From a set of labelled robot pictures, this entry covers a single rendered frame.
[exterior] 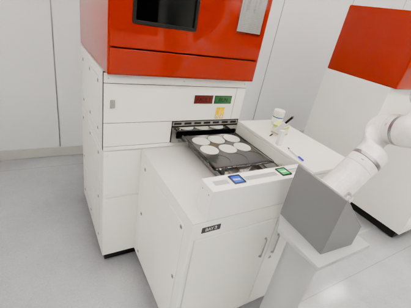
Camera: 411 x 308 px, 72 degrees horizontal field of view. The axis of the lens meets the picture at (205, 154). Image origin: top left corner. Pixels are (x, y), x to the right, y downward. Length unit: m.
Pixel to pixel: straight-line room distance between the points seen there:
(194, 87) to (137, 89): 0.31
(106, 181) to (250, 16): 1.13
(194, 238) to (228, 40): 0.97
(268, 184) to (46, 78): 2.23
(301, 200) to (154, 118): 0.83
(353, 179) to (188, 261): 0.72
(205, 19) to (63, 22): 1.62
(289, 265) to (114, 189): 0.98
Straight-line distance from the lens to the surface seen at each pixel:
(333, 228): 1.11
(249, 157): 1.49
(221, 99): 1.66
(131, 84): 1.42
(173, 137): 1.59
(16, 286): 2.04
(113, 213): 1.77
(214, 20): 1.47
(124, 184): 1.66
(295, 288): 1.43
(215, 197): 1.06
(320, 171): 1.44
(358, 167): 1.19
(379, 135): 1.31
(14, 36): 2.83
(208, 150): 1.47
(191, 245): 1.18
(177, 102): 1.53
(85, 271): 2.02
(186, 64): 1.44
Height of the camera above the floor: 1.54
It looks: 27 degrees down
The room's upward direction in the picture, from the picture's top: 11 degrees clockwise
